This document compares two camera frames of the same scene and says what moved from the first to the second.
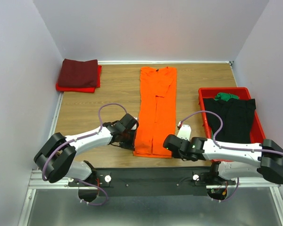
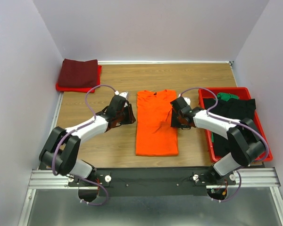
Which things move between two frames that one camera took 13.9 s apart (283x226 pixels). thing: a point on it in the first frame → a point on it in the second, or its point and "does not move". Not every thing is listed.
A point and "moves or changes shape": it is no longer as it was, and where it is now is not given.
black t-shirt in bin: [237, 115] does not move
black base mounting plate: [153, 181] does not move
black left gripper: [131, 145] → [131, 118]
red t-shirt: [89, 90] does not move
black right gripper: [177, 155] → [174, 122]
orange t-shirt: [156, 116] moves or changes shape
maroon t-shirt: [78, 74] does not move
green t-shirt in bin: [225, 96] does not move
